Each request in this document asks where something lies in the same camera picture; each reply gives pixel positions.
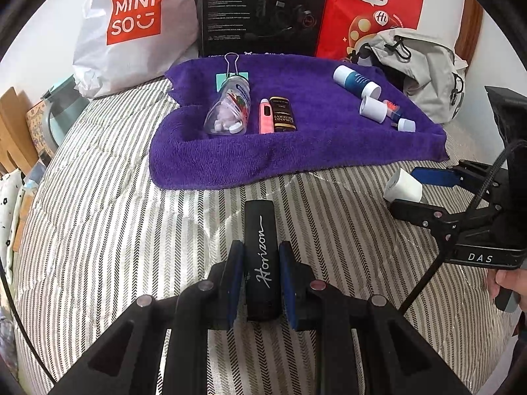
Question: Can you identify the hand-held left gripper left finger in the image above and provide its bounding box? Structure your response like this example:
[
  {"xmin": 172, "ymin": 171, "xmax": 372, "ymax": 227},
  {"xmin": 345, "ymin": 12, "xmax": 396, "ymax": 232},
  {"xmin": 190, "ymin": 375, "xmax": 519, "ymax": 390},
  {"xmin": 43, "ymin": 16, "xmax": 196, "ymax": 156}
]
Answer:
[{"xmin": 53, "ymin": 241, "xmax": 248, "ymax": 395}]

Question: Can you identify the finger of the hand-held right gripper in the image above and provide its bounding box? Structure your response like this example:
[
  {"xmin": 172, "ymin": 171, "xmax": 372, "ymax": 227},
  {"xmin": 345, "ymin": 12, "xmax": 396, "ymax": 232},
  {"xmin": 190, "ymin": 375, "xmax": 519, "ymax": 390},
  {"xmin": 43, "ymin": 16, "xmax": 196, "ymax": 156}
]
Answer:
[
  {"xmin": 389, "ymin": 201, "xmax": 501, "ymax": 239},
  {"xmin": 411, "ymin": 160, "xmax": 501, "ymax": 192}
]

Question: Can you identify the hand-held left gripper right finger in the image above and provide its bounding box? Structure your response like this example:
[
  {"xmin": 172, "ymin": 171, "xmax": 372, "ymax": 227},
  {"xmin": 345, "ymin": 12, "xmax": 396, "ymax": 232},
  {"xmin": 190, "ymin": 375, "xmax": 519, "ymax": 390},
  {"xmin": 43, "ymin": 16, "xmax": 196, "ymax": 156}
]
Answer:
[{"xmin": 278, "ymin": 242, "xmax": 474, "ymax": 395}]

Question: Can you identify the white usb charger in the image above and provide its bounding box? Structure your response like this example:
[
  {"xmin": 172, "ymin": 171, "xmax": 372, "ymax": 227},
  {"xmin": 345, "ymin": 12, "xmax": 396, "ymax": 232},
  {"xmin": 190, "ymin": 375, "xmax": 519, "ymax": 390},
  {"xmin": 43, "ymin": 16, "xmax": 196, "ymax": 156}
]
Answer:
[{"xmin": 384, "ymin": 169, "xmax": 423, "ymax": 204}]

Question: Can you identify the black case white script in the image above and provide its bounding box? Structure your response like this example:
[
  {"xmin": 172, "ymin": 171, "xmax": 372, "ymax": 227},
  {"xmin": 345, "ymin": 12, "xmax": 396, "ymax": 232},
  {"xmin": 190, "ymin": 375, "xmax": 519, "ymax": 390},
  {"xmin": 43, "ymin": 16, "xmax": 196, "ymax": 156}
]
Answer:
[{"xmin": 245, "ymin": 201, "xmax": 283, "ymax": 322}]

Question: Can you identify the small bottle white cap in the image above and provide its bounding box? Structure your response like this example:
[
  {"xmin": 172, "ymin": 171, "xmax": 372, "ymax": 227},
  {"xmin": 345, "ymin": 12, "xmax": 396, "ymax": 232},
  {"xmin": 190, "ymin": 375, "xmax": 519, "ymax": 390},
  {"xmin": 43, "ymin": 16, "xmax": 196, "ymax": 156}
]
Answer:
[{"xmin": 391, "ymin": 112, "xmax": 416, "ymax": 133}]

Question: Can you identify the white tape roll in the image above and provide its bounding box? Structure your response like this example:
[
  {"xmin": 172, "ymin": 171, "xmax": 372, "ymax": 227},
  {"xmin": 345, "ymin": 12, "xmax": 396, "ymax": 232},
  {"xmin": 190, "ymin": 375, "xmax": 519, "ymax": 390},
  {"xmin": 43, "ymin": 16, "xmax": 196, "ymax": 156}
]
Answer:
[{"xmin": 359, "ymin": 95, "xmax": 390, "ymax": 124}]

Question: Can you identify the black gold printed box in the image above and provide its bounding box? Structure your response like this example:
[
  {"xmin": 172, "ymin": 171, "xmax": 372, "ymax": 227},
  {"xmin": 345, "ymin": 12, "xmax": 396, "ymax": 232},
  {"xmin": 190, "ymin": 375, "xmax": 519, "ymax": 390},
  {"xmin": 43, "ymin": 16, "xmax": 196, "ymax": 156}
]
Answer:
[{"xmin": 269, "ymin": 96, "xmax": 298, "ymax": 132}]

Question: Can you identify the pink digital thermometer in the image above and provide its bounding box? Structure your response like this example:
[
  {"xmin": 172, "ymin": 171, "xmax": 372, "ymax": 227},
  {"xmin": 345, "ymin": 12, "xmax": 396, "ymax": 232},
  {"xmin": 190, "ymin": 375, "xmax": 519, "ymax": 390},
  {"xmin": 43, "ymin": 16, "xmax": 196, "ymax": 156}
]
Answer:
[{"xmin": 259, "ymin": 99, "xmax": 275, "ymax": 134}]

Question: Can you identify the clear candy jar silver lid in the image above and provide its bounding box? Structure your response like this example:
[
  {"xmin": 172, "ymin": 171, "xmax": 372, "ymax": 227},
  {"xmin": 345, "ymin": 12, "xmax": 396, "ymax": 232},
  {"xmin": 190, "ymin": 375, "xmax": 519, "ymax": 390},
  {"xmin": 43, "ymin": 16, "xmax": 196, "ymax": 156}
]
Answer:
[{"xmin": 204, "ymin": 75, "xmax": 253, "ymax": 136}]

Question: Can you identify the person's right hand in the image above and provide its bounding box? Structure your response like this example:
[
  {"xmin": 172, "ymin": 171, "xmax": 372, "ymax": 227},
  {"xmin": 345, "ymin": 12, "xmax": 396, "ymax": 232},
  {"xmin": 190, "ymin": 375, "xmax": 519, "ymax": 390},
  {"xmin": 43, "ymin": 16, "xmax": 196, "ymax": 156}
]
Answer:
[{"xmin": 486, "ymin": 269, "xmax": 527, "ymax": 309}]

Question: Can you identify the grey backpack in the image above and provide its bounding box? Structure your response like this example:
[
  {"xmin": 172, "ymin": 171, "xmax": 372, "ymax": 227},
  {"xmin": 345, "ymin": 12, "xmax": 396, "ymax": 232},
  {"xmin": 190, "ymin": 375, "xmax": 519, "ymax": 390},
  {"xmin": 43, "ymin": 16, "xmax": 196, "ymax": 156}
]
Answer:
[{"xmin": 356, "ymin": 28, "xmax": 469, "ymax": 124}]

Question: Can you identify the purple towel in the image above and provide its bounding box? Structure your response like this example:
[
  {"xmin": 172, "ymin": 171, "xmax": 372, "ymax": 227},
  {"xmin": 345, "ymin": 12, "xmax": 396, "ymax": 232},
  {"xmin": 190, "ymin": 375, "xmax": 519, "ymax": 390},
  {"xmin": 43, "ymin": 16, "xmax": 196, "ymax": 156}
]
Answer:
[{"xmin": 149, "ymin": 54, "xmax": 450, "ymax": 191}]

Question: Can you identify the white blue bottle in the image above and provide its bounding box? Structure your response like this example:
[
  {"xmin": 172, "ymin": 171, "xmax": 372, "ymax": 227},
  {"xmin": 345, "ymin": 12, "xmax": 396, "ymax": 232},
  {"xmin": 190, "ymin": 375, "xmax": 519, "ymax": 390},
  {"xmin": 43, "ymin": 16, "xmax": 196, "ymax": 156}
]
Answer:
[{"xmin": 333, "ymin": 65, "xmax": 381, "ymax": 99}]

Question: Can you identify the red printed bag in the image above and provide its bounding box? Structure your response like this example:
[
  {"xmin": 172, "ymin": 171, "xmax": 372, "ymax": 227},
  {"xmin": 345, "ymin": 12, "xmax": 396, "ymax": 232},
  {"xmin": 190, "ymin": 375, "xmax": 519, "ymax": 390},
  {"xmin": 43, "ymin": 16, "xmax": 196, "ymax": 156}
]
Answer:
[{"xmin": 316, "ymin": 0, "xmax": 425, "ymax": 60}]

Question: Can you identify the teal binder clip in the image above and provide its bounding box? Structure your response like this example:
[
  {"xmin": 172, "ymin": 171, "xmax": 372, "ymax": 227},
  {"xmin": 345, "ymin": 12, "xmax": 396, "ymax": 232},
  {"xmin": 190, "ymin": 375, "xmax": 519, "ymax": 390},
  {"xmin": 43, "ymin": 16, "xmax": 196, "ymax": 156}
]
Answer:
[{"xmin": 216, "ymin": 53, "xmax": 250, "ymax": 91}]

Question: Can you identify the white floral cloth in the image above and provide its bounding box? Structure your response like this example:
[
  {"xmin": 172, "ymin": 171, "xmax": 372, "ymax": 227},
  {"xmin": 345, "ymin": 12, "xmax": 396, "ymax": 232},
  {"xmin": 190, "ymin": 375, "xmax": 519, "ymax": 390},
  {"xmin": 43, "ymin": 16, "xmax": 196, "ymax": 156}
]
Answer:
[{"xmin": 0, "ymin": 169, "xmax": 25, "ymax": 264}]

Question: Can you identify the teal kettle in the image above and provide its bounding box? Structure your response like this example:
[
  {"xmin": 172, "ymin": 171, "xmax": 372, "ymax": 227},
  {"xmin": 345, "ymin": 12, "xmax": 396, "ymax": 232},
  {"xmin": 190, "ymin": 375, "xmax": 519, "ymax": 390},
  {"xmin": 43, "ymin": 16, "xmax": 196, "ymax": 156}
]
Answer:
[{"xmin": 47, "ymin": 76, "xmax": 89, "ymax": 149}]

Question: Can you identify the black headset box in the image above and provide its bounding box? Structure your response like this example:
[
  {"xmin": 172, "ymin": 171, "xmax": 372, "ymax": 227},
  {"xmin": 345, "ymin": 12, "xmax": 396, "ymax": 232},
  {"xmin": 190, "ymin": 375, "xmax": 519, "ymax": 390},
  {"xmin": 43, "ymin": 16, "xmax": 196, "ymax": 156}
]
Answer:
[{"xmin": 199, "ymin": 0, "xmax": 332, "ymax": 57}]

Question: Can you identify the white shopping bag red logo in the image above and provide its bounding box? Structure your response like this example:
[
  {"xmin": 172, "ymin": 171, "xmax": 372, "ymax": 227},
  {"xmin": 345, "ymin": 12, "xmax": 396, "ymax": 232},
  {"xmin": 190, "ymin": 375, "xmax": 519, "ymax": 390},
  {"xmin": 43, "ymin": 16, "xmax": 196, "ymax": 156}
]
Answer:
[{"xmin": 73, "ymin": 0, "xmax": 204, "ymax": 98}]

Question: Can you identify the wooden headboard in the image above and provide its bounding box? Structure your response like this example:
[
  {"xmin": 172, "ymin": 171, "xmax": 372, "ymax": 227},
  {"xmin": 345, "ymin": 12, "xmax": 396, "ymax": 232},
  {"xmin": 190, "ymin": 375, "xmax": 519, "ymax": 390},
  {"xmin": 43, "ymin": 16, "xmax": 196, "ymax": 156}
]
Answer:
[{"xmin": 0, "ymin": 86, "xmax": 38, "ymax": 173}]

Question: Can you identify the black braided cable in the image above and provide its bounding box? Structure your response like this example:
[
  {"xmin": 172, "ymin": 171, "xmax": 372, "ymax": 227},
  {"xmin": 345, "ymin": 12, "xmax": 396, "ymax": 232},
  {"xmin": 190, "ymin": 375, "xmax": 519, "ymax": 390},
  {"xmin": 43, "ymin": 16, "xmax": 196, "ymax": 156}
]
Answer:
[{"xmin": 399, "ymin": 140, "xmax": 527, "ymax": 314}]

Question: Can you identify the brown wooden post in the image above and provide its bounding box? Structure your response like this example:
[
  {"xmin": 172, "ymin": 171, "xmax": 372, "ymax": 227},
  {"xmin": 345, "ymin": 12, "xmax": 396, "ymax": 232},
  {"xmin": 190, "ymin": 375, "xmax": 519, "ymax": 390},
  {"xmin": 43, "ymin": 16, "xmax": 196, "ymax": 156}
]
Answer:
[{"xmin": 457, "ymin": 0, "xmax": 483, "ymax": 68}]

